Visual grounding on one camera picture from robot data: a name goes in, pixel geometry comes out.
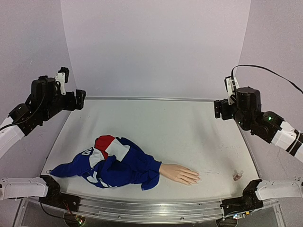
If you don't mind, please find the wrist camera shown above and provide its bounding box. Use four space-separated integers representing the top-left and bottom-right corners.
224 76 239 105
55 67 70 96

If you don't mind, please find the right black camera cable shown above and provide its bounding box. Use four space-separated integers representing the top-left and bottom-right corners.
231 64 303 93

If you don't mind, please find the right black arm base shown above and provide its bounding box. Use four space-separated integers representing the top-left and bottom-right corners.
220 179 264 217

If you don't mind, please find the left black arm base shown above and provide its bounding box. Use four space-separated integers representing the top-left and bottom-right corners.
39 175 80 211

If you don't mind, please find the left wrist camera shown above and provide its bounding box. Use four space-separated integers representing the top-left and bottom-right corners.
55 67 70 96

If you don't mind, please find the aluminium front rail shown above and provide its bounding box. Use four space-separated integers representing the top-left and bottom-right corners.
13 196 285 227

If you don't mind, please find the clear nail polish bottle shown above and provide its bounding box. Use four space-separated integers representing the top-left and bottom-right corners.
232 170 244 181

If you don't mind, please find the left black base cable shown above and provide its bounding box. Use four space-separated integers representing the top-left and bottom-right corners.
39 201 71 219

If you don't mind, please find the mannequin hand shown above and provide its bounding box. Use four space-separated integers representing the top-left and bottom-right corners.
159 163 200 185

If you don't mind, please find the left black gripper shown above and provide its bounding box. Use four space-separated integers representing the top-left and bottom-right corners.
44 88 87 121

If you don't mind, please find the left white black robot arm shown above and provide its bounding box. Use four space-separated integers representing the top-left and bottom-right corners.
0 70 86 207

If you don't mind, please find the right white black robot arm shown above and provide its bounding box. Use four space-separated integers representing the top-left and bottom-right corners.
214 87 303 201

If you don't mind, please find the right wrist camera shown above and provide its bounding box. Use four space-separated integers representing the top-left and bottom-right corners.
224 76 239 105

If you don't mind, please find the blue red white jacket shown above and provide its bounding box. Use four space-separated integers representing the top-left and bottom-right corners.
49 135 161 191

